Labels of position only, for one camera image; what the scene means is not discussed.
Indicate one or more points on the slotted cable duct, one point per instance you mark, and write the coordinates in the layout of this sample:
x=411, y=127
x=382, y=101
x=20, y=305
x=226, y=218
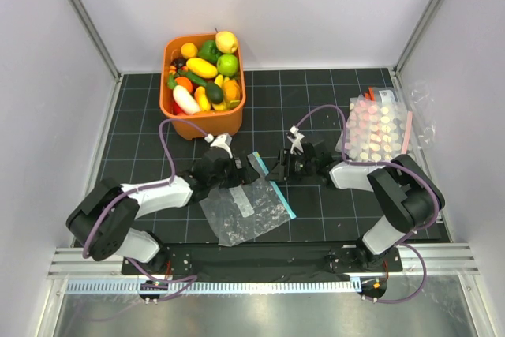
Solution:
x=141, y=286

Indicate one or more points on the orange bell pepper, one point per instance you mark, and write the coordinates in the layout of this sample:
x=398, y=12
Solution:
x=231, y=91

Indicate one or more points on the yellow mango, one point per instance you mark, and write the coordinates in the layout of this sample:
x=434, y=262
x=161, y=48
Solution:
x=202, y=68

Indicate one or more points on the bag of pink sliced food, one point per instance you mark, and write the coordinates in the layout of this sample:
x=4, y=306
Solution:
x=378, y=127

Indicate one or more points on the dark green avocado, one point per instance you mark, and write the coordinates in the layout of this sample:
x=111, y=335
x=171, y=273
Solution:
x=214, y=93

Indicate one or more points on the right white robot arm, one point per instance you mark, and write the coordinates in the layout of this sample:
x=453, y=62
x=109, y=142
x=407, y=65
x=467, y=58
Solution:
x=407, y=197

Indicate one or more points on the orange plastic bin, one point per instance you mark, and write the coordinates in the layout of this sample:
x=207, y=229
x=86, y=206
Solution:
x=213, y=119

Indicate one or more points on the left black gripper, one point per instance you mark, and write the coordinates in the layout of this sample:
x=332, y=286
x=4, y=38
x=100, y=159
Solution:
x=244, y=174

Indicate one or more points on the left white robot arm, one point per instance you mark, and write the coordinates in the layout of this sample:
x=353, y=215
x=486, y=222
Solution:
x=103, y=220

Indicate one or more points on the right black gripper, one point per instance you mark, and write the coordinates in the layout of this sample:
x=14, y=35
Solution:
x=280, y=172

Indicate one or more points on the white radish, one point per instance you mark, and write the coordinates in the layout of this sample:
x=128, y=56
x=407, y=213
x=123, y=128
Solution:
x=185, y=100

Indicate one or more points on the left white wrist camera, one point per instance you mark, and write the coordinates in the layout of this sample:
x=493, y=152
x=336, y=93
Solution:
x=222, y=141

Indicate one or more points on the yellow lemon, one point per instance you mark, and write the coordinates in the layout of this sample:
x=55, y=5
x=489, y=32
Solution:
x=189, y=50

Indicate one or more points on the green bell pepper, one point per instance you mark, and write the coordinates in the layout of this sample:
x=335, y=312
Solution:
x=209, y=52

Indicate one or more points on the green apple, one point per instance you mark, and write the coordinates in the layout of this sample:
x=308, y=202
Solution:
x=228, y=65

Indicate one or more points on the black grid mat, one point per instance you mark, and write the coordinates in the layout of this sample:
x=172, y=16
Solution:
x=275, y=100

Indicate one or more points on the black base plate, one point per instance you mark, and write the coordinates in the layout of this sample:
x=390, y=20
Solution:
x=275, y=262

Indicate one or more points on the clear blue zip bag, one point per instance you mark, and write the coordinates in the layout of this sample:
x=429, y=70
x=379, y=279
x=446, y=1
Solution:
x=246, y=212

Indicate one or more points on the orange tangerine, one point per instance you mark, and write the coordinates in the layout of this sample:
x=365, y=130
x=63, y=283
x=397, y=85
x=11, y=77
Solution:
x=185, y=83

